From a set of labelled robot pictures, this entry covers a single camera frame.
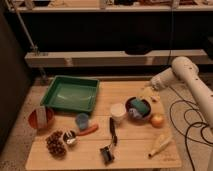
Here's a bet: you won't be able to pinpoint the blue grey cloth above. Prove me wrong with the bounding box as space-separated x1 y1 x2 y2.
128 108 142 120

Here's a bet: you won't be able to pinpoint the blue plastic cup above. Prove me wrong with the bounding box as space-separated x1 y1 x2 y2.
75 113 89 130

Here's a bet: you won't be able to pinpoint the wooden shelf beam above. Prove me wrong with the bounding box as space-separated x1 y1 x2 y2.
25 49 213 68

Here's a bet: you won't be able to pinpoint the brown grape bunch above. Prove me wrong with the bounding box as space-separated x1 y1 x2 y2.
46 131 66 157

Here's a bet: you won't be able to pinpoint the grey white eraser block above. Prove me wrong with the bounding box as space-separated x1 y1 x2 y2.
36 106 47 129

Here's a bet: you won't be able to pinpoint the small metal cup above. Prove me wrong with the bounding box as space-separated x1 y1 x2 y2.
63 131 77 146

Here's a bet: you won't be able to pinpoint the orange bowl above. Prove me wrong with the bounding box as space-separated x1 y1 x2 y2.
28 107 54 130

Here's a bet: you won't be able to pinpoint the black dish brush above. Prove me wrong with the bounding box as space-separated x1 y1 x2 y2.
100 117 118 165

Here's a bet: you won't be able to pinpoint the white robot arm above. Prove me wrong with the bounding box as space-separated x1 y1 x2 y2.
147 56 213 134

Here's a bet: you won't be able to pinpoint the orange carrot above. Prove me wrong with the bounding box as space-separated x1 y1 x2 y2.
77 124 99 136

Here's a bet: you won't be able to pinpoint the metal clamp pole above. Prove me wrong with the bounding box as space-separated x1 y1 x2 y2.
5 0 48 84

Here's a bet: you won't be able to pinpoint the green plastic tray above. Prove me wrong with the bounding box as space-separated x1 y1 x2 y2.
41 75 99 113

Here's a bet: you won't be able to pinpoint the white paper cup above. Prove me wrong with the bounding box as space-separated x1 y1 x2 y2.
110 103 126 123

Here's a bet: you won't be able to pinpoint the orange apple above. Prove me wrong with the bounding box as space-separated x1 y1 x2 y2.
150 114 164 128

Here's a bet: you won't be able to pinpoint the dark bowl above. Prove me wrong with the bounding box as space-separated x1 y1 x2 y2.
125 97 151 122

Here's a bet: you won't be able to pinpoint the green sponge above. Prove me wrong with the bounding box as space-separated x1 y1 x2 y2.
130 99 149 115

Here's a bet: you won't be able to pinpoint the black floor cables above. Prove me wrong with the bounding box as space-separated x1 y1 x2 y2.
168 85 213 171

